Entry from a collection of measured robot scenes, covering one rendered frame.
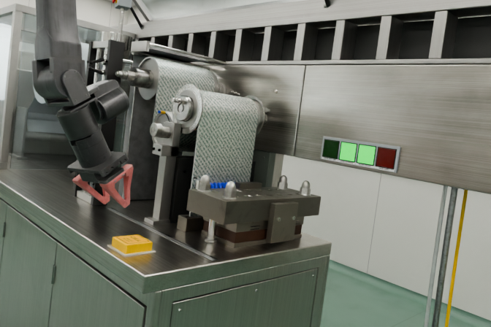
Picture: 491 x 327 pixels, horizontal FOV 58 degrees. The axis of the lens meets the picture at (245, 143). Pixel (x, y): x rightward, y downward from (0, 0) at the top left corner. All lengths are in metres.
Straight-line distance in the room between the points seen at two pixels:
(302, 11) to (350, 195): 2.76
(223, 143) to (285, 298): 0.48
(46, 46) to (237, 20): 1.05
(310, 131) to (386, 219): 2.58
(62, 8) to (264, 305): 0.87
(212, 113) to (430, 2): 0.66
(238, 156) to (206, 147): 0.14
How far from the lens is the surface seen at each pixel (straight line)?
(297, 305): 1.36
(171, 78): 1.49
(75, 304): 1.33
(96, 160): 0.82
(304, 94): 1.43
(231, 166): 1.37
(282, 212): 1.25
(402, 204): 3.84
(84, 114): 0.80
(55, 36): 0.79
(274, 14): 1.60
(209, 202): 1.17
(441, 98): 1.21
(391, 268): 3.95
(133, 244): 1.07
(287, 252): 1.25
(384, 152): 1.25
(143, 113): 1.61
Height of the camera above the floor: 1.24
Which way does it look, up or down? 3 degrees down
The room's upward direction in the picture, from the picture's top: 7 degrees clockwise
